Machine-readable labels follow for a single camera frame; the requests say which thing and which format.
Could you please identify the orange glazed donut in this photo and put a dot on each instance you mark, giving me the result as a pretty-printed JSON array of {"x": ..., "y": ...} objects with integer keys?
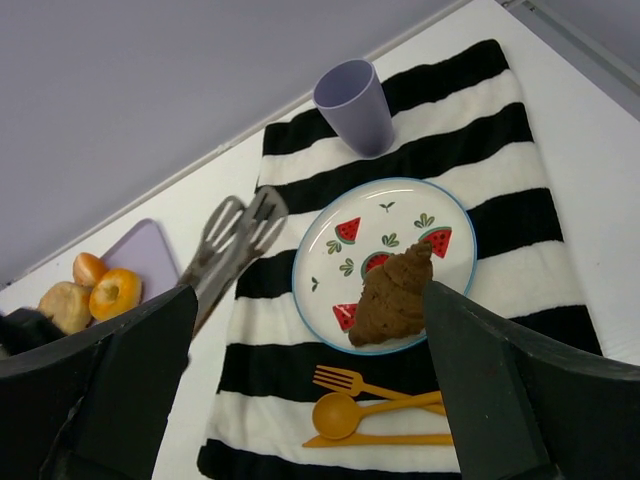
[{"x": 117, "y": 292}]

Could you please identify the small glazed bread roll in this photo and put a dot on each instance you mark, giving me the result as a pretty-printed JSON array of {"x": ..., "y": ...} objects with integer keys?
[{"x": 88, "y": 269}]

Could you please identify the large beige bagel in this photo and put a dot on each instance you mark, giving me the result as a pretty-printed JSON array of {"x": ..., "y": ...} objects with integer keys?
[{"x": 66, "y": 304}]

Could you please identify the lavender plastic cup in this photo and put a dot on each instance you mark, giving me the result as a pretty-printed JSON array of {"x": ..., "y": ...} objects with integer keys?
[{"x": 351, "y": 99}]

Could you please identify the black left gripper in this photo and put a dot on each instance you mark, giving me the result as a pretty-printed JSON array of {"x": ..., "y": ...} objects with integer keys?
[{"x": 25, "y": 329}]

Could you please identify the lavender plastic tray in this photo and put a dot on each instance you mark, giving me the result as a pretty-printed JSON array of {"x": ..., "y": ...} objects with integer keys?
[{"x": 145, "y": 251}]

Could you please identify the watermelon pattern plate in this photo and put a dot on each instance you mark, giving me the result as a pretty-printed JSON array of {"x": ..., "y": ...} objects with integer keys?
[{"x": 359, "y": 231}]

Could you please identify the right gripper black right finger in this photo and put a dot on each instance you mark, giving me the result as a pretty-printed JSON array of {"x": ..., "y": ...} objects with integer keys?
[{"x": 521, "y": 405}]

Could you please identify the metal serving tongs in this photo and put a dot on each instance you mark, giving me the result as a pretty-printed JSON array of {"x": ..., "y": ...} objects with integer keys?
[{"x": 234, "y": 236}]

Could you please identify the orange plastic knife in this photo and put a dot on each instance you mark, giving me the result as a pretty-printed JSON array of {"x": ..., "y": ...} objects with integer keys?
[{"x": 358, "y": 439}]

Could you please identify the black white striped cloth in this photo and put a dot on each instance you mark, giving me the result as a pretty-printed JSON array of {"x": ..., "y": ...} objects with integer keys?
[{"x": 462, "y": 124}]

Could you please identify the brown chocolate croissant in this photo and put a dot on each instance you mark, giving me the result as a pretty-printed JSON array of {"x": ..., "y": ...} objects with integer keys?
[{"x": 390, "y": 305}]

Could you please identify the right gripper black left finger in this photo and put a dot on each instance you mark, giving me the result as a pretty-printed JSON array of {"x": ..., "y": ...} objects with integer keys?
[{"x": 95, "y": 404}]

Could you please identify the orange plastic spoon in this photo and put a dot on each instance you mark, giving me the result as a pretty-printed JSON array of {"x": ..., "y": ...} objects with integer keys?
[{"x": 337, "y": 416}]

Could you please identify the orange plastic fork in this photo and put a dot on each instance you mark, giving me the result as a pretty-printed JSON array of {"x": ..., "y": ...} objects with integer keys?
[{"x": 351, "y": 383}]

